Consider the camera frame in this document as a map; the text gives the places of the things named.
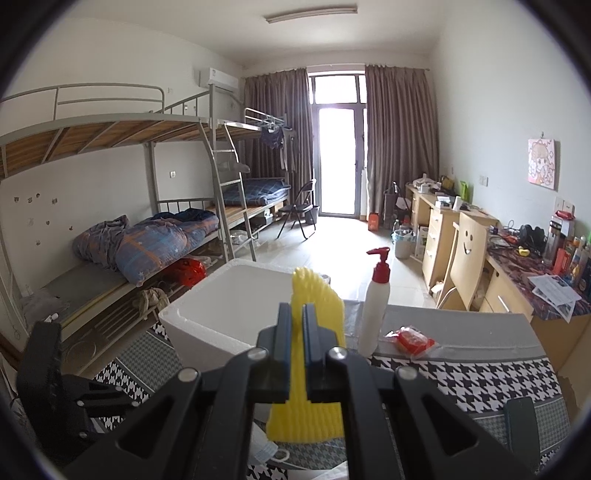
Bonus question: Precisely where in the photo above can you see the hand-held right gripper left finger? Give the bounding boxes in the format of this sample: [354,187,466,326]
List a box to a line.
[65,302,293,480]

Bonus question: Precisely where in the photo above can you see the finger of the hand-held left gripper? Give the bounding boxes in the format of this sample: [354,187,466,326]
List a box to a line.
[65,374,140,418]

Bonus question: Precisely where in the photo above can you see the grey mattress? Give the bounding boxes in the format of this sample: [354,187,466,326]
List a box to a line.
[41,265,126,324]

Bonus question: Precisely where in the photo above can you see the glass balcony door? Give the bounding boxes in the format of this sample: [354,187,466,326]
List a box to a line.
[307,69,370,217]

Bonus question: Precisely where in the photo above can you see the hanging dark clothes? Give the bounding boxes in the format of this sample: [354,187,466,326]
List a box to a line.
[259,124,286,149]

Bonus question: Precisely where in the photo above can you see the white foam box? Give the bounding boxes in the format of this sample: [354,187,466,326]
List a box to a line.
[158,258,298,377]

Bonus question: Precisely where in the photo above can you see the white pump bottle red cap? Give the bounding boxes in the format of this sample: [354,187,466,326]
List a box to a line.
[358,247,391,357]

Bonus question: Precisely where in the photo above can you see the brown curtain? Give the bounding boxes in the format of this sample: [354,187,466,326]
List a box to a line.
[365,65,439,222]
[243,68,315,217]

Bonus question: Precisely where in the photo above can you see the grey metal bunk bed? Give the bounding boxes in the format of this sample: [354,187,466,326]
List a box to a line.
[0,83,259,370]
[212,108,296,252]

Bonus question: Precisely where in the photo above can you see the beige cloth bundle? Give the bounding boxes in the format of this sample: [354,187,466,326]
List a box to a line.
[134,287,171,315]

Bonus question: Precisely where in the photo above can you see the white face mask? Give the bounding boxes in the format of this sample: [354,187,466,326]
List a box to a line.
[247,425,291,462]

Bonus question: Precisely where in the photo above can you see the black headphones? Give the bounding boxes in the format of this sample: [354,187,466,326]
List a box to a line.
[519,224,548,252]

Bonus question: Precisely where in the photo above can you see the wooden desk patterned cover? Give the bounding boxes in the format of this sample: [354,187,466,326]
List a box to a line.
[478,231,591,374]

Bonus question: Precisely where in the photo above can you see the group of toiletry bottles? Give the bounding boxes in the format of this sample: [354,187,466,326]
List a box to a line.
[545,210,591,289]

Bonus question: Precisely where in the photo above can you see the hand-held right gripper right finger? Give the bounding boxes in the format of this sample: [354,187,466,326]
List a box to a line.
[302,305,525,480]

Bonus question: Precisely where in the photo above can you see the houndstooth table cloth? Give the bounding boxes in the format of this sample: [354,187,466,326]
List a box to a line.
[92,302,578,480]

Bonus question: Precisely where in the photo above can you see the dark teal flat object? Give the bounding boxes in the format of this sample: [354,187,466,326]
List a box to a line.
[503,397,541,474]

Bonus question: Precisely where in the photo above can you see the wooden chair smiley backrest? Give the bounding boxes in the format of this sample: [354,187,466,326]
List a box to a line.
[436,211,490,311]

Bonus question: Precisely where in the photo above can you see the light wooden desk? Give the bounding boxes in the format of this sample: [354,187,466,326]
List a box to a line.
[406,182,499,289]

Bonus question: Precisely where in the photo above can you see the printed paper sheets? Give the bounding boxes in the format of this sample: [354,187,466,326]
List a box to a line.
[527,274,583,319]

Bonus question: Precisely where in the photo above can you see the folded blue checked quilt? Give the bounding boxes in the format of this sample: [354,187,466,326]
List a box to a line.
[240,178,291,206]

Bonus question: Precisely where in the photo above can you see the cartoon wall poster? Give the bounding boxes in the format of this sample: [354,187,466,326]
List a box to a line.
[527,137,559,191]

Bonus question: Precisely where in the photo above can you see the white air conditioner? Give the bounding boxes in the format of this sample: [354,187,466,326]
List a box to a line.
[198,67,239,93]

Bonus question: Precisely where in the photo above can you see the black folding chair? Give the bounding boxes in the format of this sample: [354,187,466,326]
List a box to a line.
[276,179,319,241]

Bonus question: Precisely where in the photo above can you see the red plastic packet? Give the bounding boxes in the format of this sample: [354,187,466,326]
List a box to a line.
[384,325,437,359]

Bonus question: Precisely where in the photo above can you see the blue patterned quilt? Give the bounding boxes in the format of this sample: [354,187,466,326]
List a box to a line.
[74,210,220,284]

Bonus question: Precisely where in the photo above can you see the ceiling tube light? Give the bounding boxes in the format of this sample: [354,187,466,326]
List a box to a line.
[264,4,358,23]

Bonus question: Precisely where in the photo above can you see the white plastic bucket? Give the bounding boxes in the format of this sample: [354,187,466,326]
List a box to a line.
[392,228,416,259]

